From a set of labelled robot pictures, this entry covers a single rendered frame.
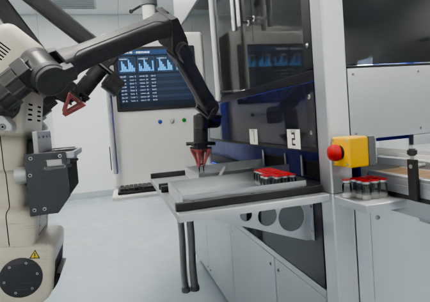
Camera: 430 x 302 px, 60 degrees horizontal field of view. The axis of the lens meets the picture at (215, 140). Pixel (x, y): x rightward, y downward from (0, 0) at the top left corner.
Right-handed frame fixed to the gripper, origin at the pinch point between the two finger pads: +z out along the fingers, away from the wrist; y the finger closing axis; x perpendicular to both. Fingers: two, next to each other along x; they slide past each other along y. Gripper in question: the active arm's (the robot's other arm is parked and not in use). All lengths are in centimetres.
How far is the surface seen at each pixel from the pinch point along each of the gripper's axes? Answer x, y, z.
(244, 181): -29.7, -0.3, 2.3
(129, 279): 128, 12, 98
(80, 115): 500, 62, -21
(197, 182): -25.1, -15.6, 1.6
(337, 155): -70, -3, -10
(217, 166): 3.1, 9.6, 1.9
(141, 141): 45.8, -7.6, -7.3
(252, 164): -1.4, 24.6, 1.8
